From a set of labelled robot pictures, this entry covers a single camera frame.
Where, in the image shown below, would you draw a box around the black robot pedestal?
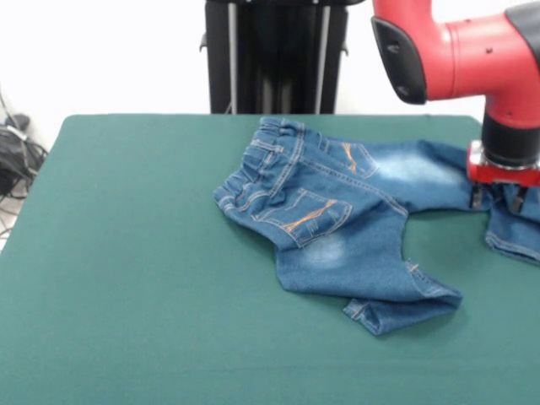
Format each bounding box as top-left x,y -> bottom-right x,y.
198,0 -> 351,116

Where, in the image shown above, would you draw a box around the black cable tangle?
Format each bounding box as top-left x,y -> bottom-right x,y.
0,126 -> 48,202

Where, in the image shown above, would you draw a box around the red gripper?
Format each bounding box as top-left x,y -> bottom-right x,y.
466,139 -> 540,214

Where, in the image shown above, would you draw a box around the grey chair base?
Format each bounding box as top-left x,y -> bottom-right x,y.
3,113 -> 31,132

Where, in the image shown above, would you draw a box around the blue denim jeans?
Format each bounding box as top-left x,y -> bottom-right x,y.
212,116 -> 540,338

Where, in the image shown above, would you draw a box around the dark green table cloth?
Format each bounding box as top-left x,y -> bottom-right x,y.
0,113 -> 540,405

